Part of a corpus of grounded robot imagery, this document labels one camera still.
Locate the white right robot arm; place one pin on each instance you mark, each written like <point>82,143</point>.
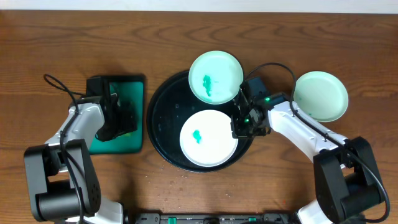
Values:
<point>348,184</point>

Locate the mint green stained plate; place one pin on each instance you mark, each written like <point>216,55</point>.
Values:
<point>215,77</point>

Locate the round black tray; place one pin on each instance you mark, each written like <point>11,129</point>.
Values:
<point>169,108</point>

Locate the white stained plate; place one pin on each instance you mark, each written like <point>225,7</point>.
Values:
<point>206,138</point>

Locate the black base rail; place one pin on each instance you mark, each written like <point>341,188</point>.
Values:
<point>156,218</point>

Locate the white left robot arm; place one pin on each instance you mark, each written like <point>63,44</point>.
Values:
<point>62,183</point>

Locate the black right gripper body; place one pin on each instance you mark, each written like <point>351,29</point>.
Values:
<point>237,116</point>

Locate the green rectangular water tray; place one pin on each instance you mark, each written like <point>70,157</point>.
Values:
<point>121,99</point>

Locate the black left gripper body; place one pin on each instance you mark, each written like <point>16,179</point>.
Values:
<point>123,121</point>

